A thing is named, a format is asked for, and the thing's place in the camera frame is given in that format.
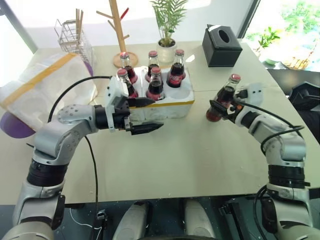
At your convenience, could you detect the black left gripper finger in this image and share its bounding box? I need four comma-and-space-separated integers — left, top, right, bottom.
129, 123, 165, 136
127, 97, 157, 109

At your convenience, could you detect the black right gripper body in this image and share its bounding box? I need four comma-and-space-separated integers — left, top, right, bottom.
223, 98, 241, 124

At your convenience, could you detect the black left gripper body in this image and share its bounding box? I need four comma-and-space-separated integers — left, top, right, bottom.
113, 96, 133, 133

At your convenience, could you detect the glass cola bottle red cap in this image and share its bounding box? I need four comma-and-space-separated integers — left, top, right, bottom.
119, 51, 139, 85
145, 66, 166, 102
166, 49, 187, 89
117, 68, 140, 100
144, 50, 161, 83
205, 73, 242, 123

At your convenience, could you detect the white foam crate yellow tape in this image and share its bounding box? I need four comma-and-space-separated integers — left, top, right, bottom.
116, 65, 196, 126

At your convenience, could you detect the black tissue box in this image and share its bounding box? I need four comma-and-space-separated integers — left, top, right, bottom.
201, 24, 243, 68

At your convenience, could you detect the green plant in white pot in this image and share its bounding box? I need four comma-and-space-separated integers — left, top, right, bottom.
149, 0, 188, 64

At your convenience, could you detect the small green potted plant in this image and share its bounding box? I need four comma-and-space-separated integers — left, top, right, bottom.
251, 26, 281, 66

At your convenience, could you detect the woven basket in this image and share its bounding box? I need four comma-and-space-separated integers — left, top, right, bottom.
281, 55, 316, 71

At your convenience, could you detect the black bulky object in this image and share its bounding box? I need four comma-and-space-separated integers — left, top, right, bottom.
287, 81, 320, 111

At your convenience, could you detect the wooden tree-shaped stand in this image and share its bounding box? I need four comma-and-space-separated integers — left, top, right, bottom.
96, 0, 139, 68

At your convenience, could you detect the white plastic bag package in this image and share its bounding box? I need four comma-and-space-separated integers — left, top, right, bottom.
0, 51, 98, 131

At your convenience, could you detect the grey rounded shell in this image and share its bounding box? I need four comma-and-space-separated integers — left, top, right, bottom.
184, 199, 217, 240
112, 201, 154, 240

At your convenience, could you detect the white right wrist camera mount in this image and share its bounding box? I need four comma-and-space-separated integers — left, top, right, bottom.
233, 83, 265, 127

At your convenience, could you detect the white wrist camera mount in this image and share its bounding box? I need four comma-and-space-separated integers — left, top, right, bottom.
104, 75, 131, 133
233, 83, 265, 127

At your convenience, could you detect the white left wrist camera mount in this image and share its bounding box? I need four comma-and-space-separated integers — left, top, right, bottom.
104, 75, 131, 133

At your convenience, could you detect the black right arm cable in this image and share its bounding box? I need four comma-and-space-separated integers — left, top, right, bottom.
233, 98, 305, 154

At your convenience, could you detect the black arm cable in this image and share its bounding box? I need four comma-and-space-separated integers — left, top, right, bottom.
233, 98, 305, 154
47, 75, 112, 240

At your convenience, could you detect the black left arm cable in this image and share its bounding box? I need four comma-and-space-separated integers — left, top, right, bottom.
47, 75, 112, 240

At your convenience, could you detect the dark window frame post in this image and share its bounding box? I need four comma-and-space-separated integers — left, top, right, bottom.
0, 0, 39, 54
236, 0, 261, 41

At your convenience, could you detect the metal wire rack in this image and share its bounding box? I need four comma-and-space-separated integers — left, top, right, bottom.
54, 19, 95, 68

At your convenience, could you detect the thin white cable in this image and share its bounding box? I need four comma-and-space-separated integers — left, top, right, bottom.
69, 206, 102, 230

